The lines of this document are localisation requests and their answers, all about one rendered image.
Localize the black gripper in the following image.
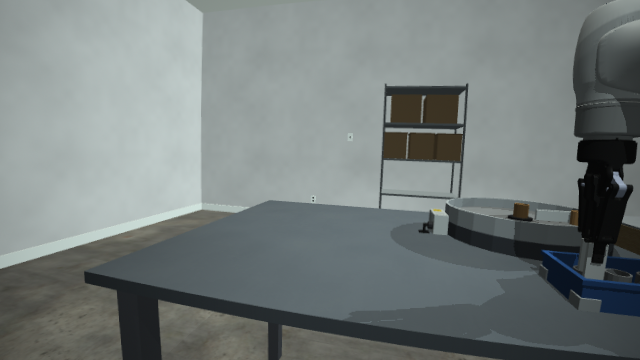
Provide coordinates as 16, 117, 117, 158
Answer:
577, 138, 638, 280

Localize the blue open crate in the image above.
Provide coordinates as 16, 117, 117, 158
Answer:
539, 250, 640, 317

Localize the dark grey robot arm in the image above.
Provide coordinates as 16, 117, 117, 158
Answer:
573, 0, 640, 140

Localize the bronze bushing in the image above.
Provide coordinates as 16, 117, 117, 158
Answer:
570, 210, 578, 226
513, 203, 529, 218

